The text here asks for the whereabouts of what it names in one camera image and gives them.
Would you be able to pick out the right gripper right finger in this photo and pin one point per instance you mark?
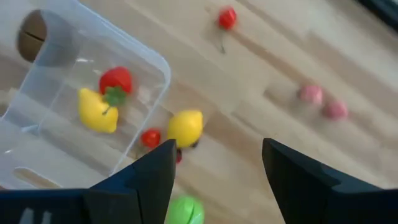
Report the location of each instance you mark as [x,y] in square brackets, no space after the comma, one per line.
[304,199]

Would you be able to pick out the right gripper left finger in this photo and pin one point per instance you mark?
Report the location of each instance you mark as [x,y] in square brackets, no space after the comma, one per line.
[140,193]

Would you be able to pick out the green plastic lime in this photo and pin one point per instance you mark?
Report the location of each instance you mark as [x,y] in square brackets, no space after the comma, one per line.
[185,211]

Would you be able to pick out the yellow plastic lemon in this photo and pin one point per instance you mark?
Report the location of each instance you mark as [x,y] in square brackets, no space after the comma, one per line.
[93,115]
[185,127]

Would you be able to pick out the clear plastic tupperware container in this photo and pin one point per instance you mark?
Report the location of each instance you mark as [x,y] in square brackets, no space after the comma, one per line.
[56,149]

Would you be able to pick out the red strawberry with green calyx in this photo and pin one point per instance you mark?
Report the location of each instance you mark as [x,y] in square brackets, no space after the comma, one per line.
[115,79]

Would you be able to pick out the brown kiwi fruit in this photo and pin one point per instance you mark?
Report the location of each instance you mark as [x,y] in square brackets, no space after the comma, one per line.
[31,49]

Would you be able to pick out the black aluminium frame rail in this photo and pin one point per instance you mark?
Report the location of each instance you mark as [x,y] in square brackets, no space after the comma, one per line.
[385,9]

